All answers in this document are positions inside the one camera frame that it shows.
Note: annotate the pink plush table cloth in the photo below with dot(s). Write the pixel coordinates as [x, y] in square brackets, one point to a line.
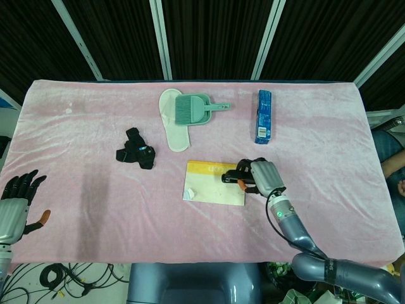
[95, 206]

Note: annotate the black stapler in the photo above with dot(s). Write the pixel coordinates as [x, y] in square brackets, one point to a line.
[229, 177]

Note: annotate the green hand brush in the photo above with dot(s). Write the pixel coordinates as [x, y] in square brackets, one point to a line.
[183, 109]

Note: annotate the green plastic dustpan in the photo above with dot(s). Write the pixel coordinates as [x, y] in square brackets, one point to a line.
[207, 98]

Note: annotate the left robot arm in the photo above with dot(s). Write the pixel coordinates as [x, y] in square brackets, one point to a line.
[4, 259]

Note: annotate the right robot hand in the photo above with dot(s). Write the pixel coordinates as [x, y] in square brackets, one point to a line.
[267, 177]

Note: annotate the person in blue jeans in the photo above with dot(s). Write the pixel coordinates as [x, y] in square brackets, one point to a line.
[386, 145]

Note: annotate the white frame post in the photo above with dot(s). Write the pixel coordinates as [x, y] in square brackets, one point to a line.
[267, 41]
[162, 41]
[379, 60]
[79, 41]

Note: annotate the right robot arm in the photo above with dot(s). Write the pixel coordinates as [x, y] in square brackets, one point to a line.
[294, 228]

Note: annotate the blue cardboard box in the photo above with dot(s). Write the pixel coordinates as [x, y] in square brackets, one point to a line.
[264, 117]

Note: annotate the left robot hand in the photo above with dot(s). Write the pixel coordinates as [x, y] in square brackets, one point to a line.
[12, 212]

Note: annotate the yellow Lexicon notepad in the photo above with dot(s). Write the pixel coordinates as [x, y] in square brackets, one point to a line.
[209, 190]

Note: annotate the blue-grey robot torso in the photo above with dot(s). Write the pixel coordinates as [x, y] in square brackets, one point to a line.
[190, 282]

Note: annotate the green white checked cloth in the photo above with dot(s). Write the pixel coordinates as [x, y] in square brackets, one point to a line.
[295, 296]

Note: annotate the white slipper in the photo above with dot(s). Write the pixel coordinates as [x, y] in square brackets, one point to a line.
[178, 139]

